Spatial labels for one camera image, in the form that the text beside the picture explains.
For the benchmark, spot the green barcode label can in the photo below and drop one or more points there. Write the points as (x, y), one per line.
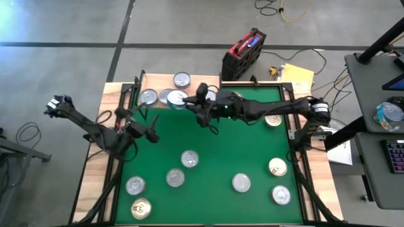
(189, 158)

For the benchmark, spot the silver pull-tab can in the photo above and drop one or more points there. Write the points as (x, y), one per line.
(135, 185)
(281, 195)

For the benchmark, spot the yellow paper pad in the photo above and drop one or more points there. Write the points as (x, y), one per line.
(296, 75)

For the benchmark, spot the green table mat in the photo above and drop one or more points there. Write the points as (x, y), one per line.
(195, 142)

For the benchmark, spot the grey desk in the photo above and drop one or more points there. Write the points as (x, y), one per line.
(366, 94)
(378, 183)

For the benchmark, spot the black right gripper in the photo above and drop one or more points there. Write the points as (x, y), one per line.
(221, 108)

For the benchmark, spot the green nutrition label can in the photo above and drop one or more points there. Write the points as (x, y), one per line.
(241, 182)

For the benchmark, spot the grey metal stand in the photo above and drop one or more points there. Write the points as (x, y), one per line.
(25, 150)

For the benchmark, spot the light blue cartoon label can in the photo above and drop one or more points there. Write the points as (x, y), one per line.
(212, 95)

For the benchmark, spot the black computer mouse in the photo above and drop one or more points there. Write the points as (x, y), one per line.
(396, 101)

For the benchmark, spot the red and black tool case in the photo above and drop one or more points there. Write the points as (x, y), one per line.
(241, 60)

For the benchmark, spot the can on side desk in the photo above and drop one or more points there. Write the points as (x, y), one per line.
(389, 115)

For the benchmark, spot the black keyboard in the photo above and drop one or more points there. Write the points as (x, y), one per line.
(394, 156)

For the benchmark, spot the black monitor pole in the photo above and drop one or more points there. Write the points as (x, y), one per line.
(382, 41)

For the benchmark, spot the gold lid teal label can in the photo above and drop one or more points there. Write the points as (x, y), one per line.
(274, 122)

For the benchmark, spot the teal chunk light tuna can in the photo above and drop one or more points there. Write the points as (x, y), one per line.
(175, 98)

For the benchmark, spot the black desk support bar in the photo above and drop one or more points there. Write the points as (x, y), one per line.
(347, 134)

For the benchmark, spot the blue albacore solid white can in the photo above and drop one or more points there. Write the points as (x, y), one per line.
(181, 79)

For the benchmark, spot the black tablet screen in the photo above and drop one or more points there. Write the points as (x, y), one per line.
(396, 83)

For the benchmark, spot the Bumble Bee light tuna can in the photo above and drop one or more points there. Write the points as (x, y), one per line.
(163, 96)

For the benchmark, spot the white paper sheet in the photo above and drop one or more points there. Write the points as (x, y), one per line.
(342, 154)

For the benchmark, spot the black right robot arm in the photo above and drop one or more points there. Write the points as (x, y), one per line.
(277, 107)

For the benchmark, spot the wooden shelf with black legs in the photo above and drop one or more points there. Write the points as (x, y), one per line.
(158, 82)

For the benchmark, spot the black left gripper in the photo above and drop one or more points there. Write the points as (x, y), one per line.
(135, 128)

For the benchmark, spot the black metal table frame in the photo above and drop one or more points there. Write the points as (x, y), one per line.
(268, 85)

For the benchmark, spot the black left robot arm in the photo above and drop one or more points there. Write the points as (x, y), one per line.
(82, 123)

